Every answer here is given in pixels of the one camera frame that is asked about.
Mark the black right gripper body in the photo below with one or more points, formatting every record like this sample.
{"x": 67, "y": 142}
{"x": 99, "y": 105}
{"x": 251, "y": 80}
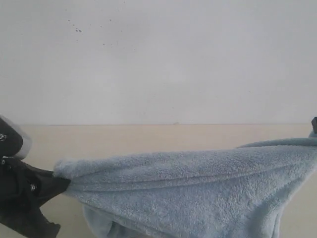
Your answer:
{"x": 314, "y": 125}

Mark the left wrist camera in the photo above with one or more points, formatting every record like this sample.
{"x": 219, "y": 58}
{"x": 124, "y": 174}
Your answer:
{"x": 14, "y": 142}

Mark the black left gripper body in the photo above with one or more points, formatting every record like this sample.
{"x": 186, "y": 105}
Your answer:
{"x": 19, "y": 210}

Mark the light blue fluffy towel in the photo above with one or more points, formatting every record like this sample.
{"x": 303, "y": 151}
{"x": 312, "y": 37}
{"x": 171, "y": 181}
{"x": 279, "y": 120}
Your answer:
{"x": 234, "y": 193}

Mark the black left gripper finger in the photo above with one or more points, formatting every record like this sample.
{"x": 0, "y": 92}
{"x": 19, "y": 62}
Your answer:
{"x": 40, "y": 178}
{"x": 43, "y": 195}

